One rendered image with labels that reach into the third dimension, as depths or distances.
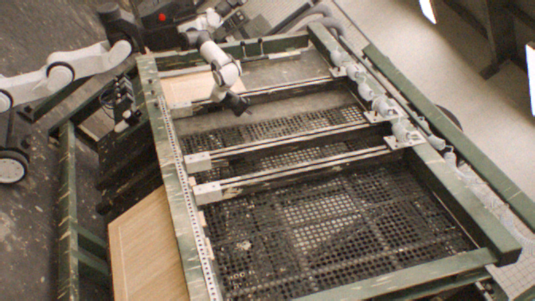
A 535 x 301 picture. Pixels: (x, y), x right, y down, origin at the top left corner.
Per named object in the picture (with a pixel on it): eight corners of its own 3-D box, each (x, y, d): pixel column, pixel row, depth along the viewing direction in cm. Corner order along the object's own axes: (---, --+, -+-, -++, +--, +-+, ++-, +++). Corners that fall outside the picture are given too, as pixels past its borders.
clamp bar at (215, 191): (193, 194, 247) (187, 156, 232) (413, 146, 274) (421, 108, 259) (197, 209, 240) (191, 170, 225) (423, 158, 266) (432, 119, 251)
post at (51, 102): (25, 115, 344) (111, 46, 333) (32, 120, 347) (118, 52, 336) (24, 119, 339) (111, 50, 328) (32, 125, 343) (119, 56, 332)
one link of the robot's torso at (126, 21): (96, 15, 259) (130, 5, 261) (95, 5, 269) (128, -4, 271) (116, 63, 278) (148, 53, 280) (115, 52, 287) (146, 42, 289)
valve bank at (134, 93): (95, 83, 321) (124, 59, 317) (111, 97, 330) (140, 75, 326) (99, 128, 284) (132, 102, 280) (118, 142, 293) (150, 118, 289)
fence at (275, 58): (159, 78, 332) (158, 72, 329) (298, 55, 353) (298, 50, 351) (160, 82, 328) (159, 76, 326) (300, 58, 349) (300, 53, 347)
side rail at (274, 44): (155, 68, 354) (153, 53, 347) (306, 44, 379) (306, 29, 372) (156, 72, 350) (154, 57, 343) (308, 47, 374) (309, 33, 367)
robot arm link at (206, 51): (241, 60, 248) (217, 37, 261) (218, 70, 244) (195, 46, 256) (243, 78, 257) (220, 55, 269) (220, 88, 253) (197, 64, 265)
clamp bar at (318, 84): (169, 111, 302) (163, 76, 287) (355, 78, 328) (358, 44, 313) (172, 121, 295) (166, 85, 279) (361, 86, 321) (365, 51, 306)
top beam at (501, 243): (306, 36, 375) (306, 23, 369) (318, 33, 377) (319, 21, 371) (496, 269, 211) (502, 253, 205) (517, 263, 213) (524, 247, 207)
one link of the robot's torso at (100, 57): (40, 71, 266) (123, 35, 267) (41, 55, 279) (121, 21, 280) (56, 93, 276) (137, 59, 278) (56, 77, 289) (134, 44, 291)
